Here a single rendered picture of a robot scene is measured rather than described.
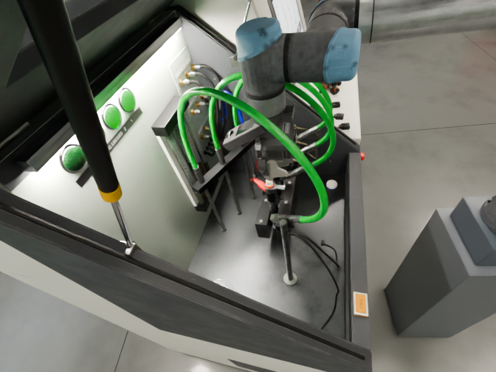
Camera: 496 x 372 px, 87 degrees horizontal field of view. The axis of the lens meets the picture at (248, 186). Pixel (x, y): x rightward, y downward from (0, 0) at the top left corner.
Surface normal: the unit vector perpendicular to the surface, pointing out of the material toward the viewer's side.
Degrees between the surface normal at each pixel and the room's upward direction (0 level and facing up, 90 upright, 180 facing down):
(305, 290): 0
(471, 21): 108
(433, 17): 86
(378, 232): 0
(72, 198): 90
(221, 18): 90
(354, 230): 0
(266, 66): 79
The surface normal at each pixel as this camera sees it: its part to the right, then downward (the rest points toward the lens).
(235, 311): 0.53, -0.43
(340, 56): -0.28, 0.43
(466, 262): -0.17, -0.65
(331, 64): -0.25, 0.68
